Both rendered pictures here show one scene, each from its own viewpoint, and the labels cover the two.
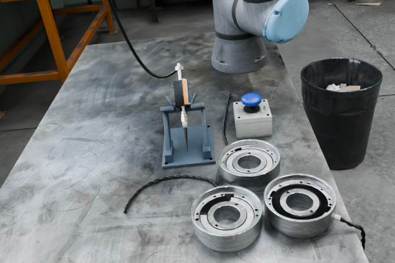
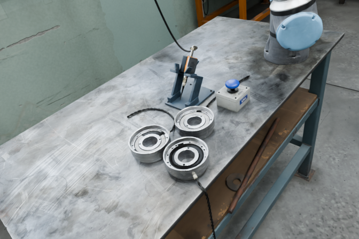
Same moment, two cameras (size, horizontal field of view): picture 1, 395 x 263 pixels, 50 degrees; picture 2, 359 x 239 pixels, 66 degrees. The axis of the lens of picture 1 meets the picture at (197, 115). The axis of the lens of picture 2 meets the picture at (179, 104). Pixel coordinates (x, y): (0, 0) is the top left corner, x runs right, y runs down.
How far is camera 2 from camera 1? 0.49 m
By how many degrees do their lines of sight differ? 38
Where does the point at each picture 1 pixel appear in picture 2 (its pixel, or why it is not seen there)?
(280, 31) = (286, 41)
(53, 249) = (92, 118)
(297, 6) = (305, 25)
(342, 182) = not seen: outside the picture
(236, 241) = (137, 156)
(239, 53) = (276, 48)
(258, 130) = (228, 105)
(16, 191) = (109, 86)
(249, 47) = not seen: hidden behind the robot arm
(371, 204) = not seen: outside the picture
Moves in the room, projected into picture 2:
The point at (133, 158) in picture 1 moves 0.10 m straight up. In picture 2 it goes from (161, 92) to (154, 66)
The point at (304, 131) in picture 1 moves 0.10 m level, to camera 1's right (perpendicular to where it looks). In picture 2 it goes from (259, 119) to (297, 131)
